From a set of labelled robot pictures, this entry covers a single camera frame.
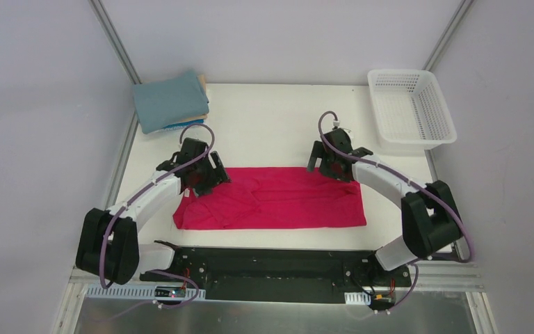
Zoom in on red t shirt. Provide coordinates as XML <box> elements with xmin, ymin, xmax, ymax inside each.
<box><xmin>173</xmin><ymin>167</ymin><xmax>366</xmax><ymax>230</ymax></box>

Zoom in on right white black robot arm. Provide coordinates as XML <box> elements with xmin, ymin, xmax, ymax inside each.
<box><xmin>307</xmin><ymin>127</ymin><xmax>464</xmax><ymax>285</ymax></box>

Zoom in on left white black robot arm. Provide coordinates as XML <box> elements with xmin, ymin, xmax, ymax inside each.
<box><xmin>75</xmin><ymin>138</ymin><xmax>230</xmax><ymax>288</ymax></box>

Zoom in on folded blue white t shirt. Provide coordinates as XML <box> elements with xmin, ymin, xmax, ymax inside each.
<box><xmin>157</xmin><ymin>119</ymin><xmax>205</xmax><ymax>132</ymax></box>

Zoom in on folded teal t shirt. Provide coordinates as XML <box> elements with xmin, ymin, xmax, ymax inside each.
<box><xmin>132</xmin><ymin>70</ymin><xmax>209</xmax><ymax>134</ymax></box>

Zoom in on white plastic basket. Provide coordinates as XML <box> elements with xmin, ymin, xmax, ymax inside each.
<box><xmin>367</xmin><ymin>69</ymin><xmax>458</xmax><ymax>152</ymax></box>

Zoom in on folded beige t shirt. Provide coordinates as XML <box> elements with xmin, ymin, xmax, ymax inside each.
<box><xmin>184</xmin><ymin>74</ymin><xmax>207</xmax><ymax>122</ymax></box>

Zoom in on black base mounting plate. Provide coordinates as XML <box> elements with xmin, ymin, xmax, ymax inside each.
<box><xmin>135</xmin><ymin>246</ymin><xmax>414</xmax><ymax>304</ymax></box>

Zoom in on left white cable duct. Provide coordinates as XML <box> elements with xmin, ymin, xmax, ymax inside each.
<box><xmin>85</xmin><ymin>284</ymin><xmax>206</xmax><ymax>301</ymax></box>

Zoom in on white cable duct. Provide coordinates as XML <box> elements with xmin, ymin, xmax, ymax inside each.
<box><xmin>85</xmin><ymin>284</ymin><xmax>206</xmax><ymax>301</ymax></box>
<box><xmin>344</xmin><ymin>292</ymin><xmax>371</xmax><ymax>305</ymax></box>

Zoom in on right white cable duct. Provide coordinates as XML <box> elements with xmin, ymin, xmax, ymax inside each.
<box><xmin>344</xmin><ymin>292</ymin><xmax>371</xmax><ymax>305</ymax></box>

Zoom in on aluminium frame rail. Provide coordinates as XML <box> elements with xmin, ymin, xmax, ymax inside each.
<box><xmin>68</xmin><ymin>260</ymin><xmax>486</xmax><ymax>292</ymax></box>

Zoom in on left aluminium corner post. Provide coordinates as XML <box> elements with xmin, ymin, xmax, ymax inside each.
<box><xmin>88</xmin><ymin>0</ymin><xmax>142</xmax><ymax>84</ymax></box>

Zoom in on aluminium corner post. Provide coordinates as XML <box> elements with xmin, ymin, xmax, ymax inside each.
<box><xmin>423</xmin><ymin>0</ymin><xmax>475</xmax><ymax>72</ymax></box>
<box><xmin>88</xmin><ymin>0</ymin><xmax>142</xmax><ymax>84</ymax></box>

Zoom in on right aluminium corner post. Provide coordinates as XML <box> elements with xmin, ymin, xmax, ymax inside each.
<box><xmin>423</xmin><ymin>0</ymin><xmax>475</xmax><ymax>72</ymax></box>

